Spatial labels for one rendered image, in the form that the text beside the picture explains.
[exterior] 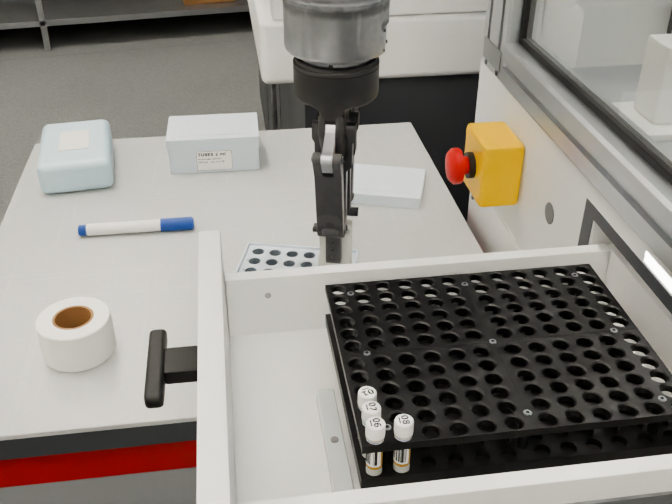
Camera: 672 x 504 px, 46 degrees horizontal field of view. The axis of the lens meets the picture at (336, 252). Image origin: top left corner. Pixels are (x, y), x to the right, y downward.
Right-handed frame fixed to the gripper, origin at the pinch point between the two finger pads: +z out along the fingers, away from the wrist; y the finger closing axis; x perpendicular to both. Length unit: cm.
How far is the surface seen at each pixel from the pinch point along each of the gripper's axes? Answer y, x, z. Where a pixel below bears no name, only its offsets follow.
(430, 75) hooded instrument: 62, -7, 3
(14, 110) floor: 220, 164, 84
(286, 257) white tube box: 4.8, 6.1, 4.2
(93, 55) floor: 291, 159, 84
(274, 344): -15.0, 3.2, 0.1
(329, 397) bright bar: -22.0, -2.5, -1.1
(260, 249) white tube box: 6.2, 9.3, 4.4
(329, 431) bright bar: -25.5, -3.0, -1.1
